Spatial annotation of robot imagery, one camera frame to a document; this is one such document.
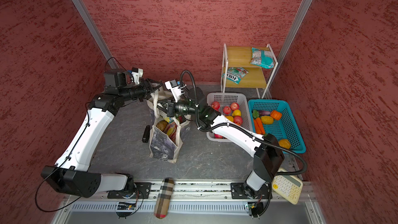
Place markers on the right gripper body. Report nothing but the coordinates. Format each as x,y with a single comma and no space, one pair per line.
184,107

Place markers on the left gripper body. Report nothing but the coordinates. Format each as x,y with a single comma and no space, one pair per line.
139,91

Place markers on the orange Fox's candy bag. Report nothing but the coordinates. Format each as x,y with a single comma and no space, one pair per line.
170,129

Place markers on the brown kiwi fruit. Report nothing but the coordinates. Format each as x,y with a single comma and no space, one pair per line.
161,125

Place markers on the cream canvas tote bag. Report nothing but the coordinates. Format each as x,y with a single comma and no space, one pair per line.
160,145

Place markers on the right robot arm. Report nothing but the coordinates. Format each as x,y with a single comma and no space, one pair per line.
265,150

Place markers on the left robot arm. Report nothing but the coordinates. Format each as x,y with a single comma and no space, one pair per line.
70,173

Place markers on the green Fox's candy bag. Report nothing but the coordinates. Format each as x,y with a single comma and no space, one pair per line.
235,74

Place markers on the teal snack bag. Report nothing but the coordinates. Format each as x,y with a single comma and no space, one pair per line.
262,58

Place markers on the black remote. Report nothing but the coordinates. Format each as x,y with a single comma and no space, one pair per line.
146,135

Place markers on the red apple top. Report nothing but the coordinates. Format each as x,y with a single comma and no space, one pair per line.
234,106

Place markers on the white plastic basket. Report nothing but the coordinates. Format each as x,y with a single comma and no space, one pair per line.
221,102

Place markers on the orange carrot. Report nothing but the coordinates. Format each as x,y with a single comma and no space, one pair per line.
259,126

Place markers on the white wooden shelf rack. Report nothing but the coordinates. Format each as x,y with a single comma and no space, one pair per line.
257,78

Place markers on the yellow vegetable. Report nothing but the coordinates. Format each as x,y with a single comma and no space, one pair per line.
267,120

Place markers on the orange pumpkin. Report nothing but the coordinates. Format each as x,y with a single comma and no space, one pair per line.
276,115

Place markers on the plaid pouch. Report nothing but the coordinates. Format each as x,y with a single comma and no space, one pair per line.
164,198

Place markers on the teal plastic basket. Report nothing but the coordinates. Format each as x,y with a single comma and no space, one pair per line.
283,128

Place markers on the yellow bell pepper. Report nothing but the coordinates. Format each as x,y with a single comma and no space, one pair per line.
284,143

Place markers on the cream calculator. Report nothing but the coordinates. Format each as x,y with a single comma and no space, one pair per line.
288,186

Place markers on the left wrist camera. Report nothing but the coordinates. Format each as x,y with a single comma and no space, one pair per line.
119,78

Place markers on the aluminium rail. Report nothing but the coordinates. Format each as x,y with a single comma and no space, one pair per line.
203,190

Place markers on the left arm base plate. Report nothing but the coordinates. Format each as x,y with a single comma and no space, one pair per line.
140,190

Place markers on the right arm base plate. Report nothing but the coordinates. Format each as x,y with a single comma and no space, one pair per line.
242,191

